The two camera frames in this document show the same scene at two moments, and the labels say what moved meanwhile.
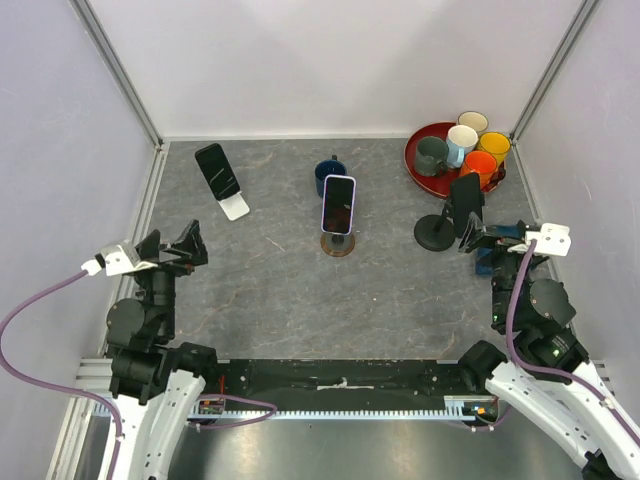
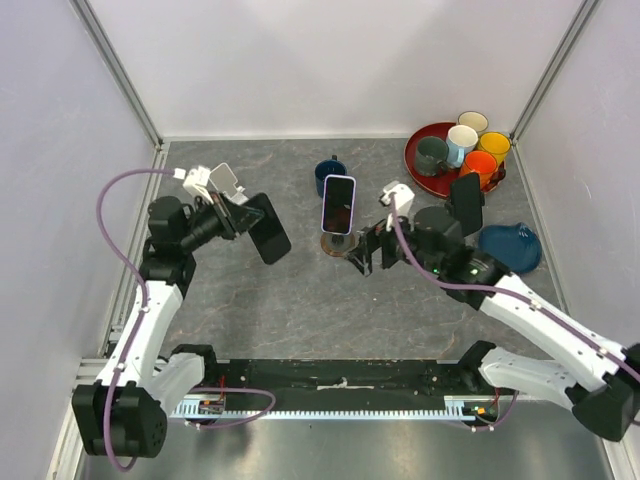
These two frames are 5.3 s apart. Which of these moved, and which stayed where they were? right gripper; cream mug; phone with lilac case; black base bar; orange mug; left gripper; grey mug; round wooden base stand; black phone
Moved: black phone; left gripper; right gripper
Stayed: black base bar; grey mug; cream mug; round wooden base stand; phone with lilac case; orange mug
